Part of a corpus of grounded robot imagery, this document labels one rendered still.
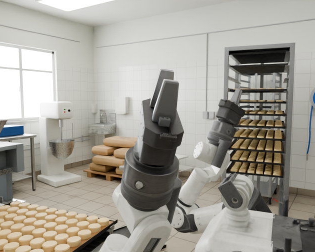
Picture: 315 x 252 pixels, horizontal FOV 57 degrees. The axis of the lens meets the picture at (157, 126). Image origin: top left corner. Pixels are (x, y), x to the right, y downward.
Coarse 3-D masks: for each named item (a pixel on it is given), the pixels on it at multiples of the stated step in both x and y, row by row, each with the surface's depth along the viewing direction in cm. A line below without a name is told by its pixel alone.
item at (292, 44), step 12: (288, 84) 206; (288, 96) 204; (288, 108) 205; (288, 120) 206; (288, 132) 206; (288, 144) 207; (288, 156) 208; (288, 168) 208; (288, 180) 209; (288, 192) 210
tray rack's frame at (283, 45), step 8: (232, 48) 216; (240, 48) 214; (248, 48) 212; (256, 48) 209; (264, 48) 208; (272, 48) 208; (280, 48) 224; (288, 48) 224; (288, 72) 258; (288, 80) 258
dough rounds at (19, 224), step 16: (0, 208) 136; (16, 208) 136; (32, 208) 137; (48, 208) 136; (0, 224) 119; (16, 224) 119; (32, 224) 122; (48, 224) 119; (64, 224) 119; (80, 224) 119; (96, 224) 119; (0, 240) 105; (16, 240) 108; (32, 240) 105; (48, 240) 109; (64, 240) 107; (80, 240) 106
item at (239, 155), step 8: (240, 152) 250; (248, 152) 251; (256, 152) 254; (264, 152) 252; (272, 152) 255; (248, 160) 223; (256, 160) 222; (264, 160) 220; (272, 160) 227; (280, 160) 227
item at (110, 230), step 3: (0, 204) 147; (3, 204) 147; (111, 225) 121; (111, 228) 120; (105, 231) 120; (108, 231) 120; (111, 231) 121; (102, 234) 121; (105, 234) 121; (108, 234) 120; (99, 237) 122; (102, 237) 121; (105, 237) 121; (102, 240) 122
